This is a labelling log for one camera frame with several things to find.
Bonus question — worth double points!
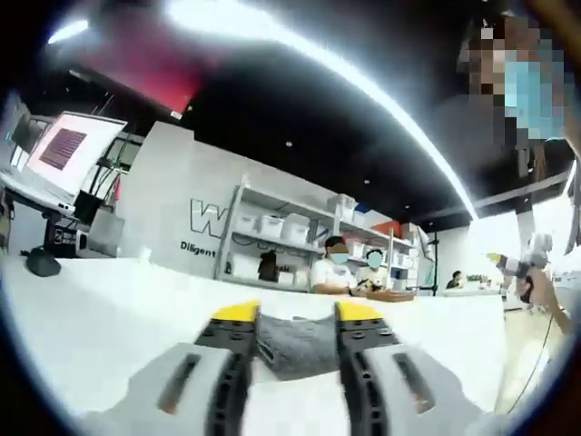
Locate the computer monitor with pink screen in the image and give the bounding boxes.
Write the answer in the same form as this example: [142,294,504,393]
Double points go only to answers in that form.
[22,110,129,208]

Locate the thin gripper cable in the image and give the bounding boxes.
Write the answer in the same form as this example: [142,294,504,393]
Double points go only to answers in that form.
[503,311,556,412]

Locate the grey towel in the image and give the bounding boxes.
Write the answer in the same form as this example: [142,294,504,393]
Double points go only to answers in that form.
[255,312,340,382]

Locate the person's right hand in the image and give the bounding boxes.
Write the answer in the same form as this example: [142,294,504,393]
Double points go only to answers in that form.
[526,266,562,314]

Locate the group of white storage bins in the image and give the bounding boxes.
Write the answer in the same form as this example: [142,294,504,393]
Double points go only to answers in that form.
[231,193,421,292]

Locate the black monitor stand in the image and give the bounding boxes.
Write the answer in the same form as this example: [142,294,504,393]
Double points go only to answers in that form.
[40,188,99,258]

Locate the black pouch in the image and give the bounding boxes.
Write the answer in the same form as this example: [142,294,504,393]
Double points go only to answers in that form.
[21,246,63,278]

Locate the brown flat tray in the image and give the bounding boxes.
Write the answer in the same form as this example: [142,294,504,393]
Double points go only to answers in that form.
[365,289,417,303]

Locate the curved ceiling light strip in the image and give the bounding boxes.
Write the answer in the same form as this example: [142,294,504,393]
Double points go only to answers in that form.
[165,0,480,220]

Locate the grey metal shelf rack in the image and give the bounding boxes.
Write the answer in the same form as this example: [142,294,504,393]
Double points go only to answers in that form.
[215,173,430,295]

